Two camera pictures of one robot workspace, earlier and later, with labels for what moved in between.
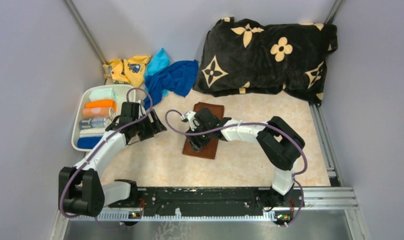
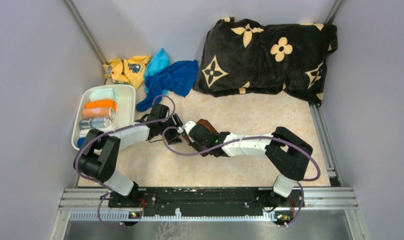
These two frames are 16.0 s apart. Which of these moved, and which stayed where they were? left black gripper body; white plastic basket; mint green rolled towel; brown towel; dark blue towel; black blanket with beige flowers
Moved: brown towel; left black gripper body
Stayed: mint green rolled towel; black blanket with beige flowers; dark blue towel; white plastic basket
